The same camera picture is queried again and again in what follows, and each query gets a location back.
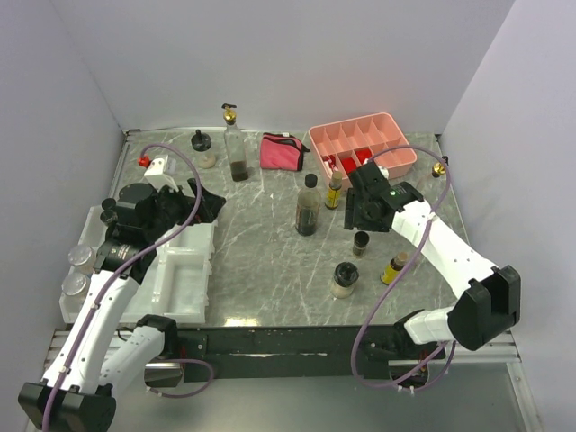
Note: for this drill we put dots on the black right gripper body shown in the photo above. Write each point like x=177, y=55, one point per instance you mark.
x=356, y=214

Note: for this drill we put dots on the shaker jar chrome black lid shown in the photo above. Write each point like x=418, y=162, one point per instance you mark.
x=344, y=280

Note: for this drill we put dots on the spice jar red label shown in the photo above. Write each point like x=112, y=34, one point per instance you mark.
x=108, y=204

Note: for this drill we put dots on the red cloth compartment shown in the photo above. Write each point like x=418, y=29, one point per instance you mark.
x=363, y=155
x=349, y=165

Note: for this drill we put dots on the clear jar silver lid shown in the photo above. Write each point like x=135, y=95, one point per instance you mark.
x=82, y=258
x=76, y=285

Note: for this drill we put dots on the spice jar black lid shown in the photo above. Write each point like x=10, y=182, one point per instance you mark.
x=108, y=217

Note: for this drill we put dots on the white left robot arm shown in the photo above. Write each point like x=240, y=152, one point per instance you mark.
x=79, y=391

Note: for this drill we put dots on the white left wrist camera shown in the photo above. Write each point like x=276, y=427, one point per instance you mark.
x=159, y=172

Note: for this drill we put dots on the white plastic divided tray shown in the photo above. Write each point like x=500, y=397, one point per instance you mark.
x=176, y=284

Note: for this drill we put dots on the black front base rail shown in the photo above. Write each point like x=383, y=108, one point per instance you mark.
x=281, y=352

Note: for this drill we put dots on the small yellow label bottle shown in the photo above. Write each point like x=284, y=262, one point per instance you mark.
x=394, y=267

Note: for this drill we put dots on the pink cloth black trim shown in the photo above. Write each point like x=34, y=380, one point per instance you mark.
x=281, y=152

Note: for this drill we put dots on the red cloth middle compartment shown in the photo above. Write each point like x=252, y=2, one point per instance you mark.
x=349, y=165

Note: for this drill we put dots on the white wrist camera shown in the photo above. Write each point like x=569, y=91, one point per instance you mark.
x=384, y=171
x=159, y=172

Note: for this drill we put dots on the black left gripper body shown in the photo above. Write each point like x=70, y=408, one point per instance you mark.
x=172, y=208

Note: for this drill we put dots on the red white striped cloth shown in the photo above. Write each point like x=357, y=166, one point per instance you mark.
x=330, y=164

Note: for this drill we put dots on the yellow label sauce bottle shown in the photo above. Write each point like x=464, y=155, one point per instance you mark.
x=334, y=189

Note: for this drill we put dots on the tall glass oil bottle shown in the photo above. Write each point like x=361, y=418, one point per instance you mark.
x=234, y=139

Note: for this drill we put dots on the glass oil bottle gold spout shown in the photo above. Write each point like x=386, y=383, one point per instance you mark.
x=435, y=174

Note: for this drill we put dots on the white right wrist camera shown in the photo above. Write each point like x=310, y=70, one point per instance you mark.
x=384, y=171

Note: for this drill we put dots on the round shaker black spout lid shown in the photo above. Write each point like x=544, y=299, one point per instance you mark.
x=202, y=146

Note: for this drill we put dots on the dark soy sauce bottle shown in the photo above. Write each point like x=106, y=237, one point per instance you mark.
x=308, y=206

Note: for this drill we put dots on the small dark spice jar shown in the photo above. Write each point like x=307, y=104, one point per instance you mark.
x=361, y=240

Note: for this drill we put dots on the pink plastic divided box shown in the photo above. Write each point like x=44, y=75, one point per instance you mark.
x=378, y=132

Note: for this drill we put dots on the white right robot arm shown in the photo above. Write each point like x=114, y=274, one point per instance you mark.
x=488, y=297

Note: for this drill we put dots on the red cloth right compartment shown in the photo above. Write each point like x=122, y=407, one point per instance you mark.
x=363, y=155

